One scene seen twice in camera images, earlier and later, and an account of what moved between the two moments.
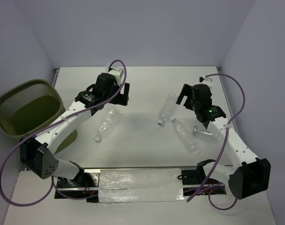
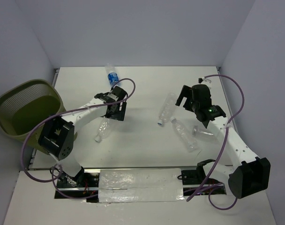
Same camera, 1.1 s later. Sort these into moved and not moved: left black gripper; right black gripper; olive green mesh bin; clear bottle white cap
Moved: left black gripper
Not moved: right black gripper; clear bottle white cap; olive green mesh bin
